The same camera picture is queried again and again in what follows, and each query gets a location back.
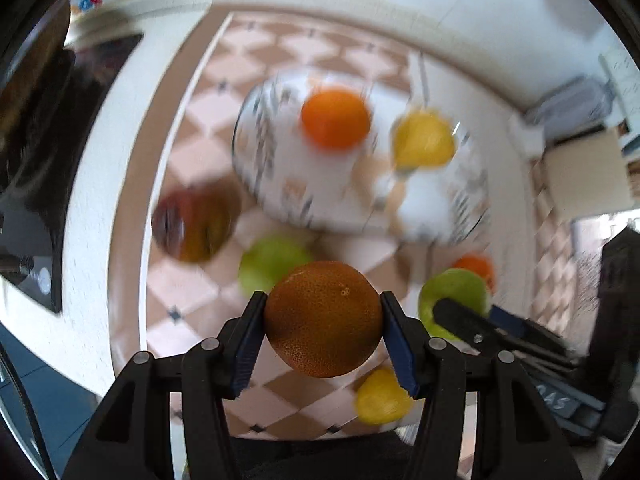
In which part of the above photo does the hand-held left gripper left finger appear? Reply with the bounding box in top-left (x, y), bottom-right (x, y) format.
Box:
top-left (60, 290), bottom-right (268, 480)

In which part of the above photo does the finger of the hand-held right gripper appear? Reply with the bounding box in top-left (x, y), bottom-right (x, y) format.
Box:
top-left (490, 306), bottom-right (578, 361)
top-left (432, 298), bottom-right (577, 368)

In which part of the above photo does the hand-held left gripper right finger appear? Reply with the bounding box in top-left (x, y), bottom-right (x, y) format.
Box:
top-left (380, 291), bottom-right (583, 480)

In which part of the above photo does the green apple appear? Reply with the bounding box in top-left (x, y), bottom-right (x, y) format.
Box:
top-left (237, 237), bottom-right (313, 297)
top-left (417, 268), bottom-right (491, 341)

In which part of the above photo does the yellow lemon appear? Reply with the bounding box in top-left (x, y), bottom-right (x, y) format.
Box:
top-left (354, 367), bottom-right (415, 426)
top-left (390, 110), bottom-right (458, 170)

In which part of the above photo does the bright orange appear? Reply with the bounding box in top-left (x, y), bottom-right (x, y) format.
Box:
top-left (300, 87), bottom-right (373, 151)
top-left (452, 254), bottom-right (497, 293)

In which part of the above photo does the dark orange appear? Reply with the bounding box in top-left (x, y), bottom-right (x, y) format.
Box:
top-left (263, 261), bottom-right (385, 378)

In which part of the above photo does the dark red apple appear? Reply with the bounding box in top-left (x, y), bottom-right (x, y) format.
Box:
top-left (150, 185), bottom-right (241, 264)

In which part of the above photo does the white patterned plate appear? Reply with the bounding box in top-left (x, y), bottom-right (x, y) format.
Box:
top-left (231, 67), bottom-right (491, 247)

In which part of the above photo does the white lettered mat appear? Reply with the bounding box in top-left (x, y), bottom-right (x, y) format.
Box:
top-left (407, 45), bottom-right (601, 361)

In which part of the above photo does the blue cabinet front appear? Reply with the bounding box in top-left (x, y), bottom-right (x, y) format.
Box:
top-left (0, 320), bottom-right (116, 480)

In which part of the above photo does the brown checkered mat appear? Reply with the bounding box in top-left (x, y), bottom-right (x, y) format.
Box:
top-left (107, 10), bottom-right (476, 443)

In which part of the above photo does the black glass stove top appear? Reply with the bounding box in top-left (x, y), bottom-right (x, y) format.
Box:
top-left (0, 34), bottom-right (146, 313)

